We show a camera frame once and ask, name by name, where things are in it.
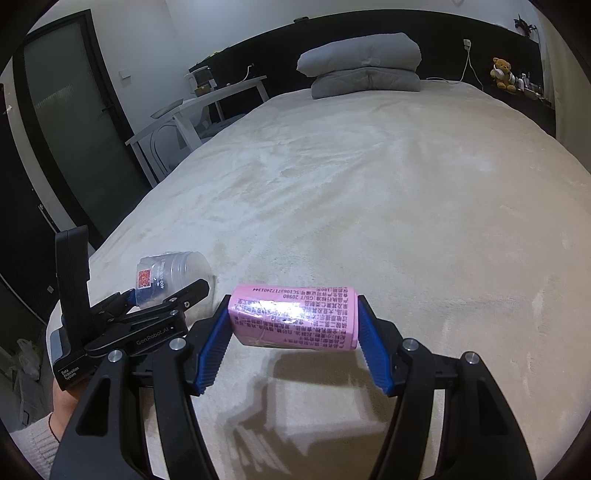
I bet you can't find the clear plastic bottle red label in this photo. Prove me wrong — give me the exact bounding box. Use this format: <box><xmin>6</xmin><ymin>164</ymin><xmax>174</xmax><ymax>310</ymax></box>
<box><xmin>135</xmin><ymin>251</ymin><xmax>215</xmax><ymax>308</ymax></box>

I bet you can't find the pink text carton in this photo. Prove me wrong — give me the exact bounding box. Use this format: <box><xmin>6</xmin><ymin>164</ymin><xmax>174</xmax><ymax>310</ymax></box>
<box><xmin>228</xmin><ymin>285</ymin><xmax>359</xmax><ymax>351</ymax></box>

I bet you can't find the left cream sweater forearm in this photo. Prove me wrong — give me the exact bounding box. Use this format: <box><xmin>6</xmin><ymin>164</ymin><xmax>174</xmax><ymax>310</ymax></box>
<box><xmin>10</xmin><ymin>414</ymin><xmax>60</xmax><ymax>480</ymax></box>

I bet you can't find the left hand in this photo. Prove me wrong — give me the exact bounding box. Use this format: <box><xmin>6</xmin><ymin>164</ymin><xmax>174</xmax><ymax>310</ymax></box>
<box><xmin>48</xmin><ymin>381</ymin><xmax>85</xmax><ymax>441</ymax></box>

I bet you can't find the grey chair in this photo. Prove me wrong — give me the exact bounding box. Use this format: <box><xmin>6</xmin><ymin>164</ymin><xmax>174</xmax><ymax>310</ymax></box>
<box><xmin>150</xmin><ymin>100</ymin><xmax>243</xmax><ymax>151</ymax></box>

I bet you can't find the dark glass door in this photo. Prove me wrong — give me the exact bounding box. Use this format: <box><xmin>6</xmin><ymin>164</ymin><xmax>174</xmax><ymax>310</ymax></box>
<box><xmin>12</xmin><ymin>10</ymin><xmax>151</xmax><ymax>248</ymax></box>

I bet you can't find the beige plush bed blanket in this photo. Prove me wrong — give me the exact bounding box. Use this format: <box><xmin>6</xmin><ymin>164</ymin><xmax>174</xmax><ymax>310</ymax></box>
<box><xmin>88</xmin><ymin>82</ymin><xmax>590</xmax><ymax>477</ymax></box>

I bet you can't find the white side table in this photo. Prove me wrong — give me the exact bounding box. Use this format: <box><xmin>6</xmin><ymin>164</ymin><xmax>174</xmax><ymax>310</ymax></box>
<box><xmin>125</xmin><ymin>74</ymin><xmax>270</xmax><ymax>188</ymax></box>

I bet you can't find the clear kettle on table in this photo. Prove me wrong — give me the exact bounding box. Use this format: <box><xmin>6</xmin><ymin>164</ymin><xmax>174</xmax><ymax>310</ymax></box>
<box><xmin>184</xmin><ymin>66</ymin><xmax>217</xmax><ymax>96</ymax></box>

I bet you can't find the grey pillow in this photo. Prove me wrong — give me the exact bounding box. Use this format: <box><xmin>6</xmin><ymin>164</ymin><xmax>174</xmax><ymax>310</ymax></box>
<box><xmin>311</xmin><ymin>67</ymin><xmax>421</xmax><ymax>99</ymax></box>

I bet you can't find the teddy bear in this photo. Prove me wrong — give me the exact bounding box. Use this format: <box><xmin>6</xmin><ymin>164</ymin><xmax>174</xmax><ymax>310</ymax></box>
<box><xmin>490</xmin><ymin>57</ymin><xmax>517</xmax><ymax>92</ymax></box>

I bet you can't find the cream curtain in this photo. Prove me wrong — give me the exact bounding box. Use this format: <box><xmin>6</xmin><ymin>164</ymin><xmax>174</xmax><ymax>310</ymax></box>
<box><xmin>536</xmin><ymin>9</ymin><xmax>590</xmax><ymax>170</ymax></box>

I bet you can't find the black headboard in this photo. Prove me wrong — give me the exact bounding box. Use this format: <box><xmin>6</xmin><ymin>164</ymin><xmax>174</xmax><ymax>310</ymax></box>
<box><xmin>200</xmin><ymin>8</ymin><xmax>558</xmax><ymax>137</ymax></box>

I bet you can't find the grey folded quilt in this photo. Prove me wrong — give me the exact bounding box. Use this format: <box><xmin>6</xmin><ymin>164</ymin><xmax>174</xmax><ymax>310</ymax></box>
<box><xmin>297</xmin><ymin>33</ymin><xmax>422</xmax><ymax>77</ymax></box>

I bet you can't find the black plant figure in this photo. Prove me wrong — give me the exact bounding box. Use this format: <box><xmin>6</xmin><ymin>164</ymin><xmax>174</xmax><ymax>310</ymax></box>
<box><xmin>514</xmin><ymin>16</ymin><xmax>538</xmax><ymax>38</ymax></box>

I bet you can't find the white charging cable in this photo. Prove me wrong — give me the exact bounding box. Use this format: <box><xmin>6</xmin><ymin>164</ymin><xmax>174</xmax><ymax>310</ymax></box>
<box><xmin>424</xmin><ymin>38</ymin><xmax>485</xmax><ymax>91</ymax></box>

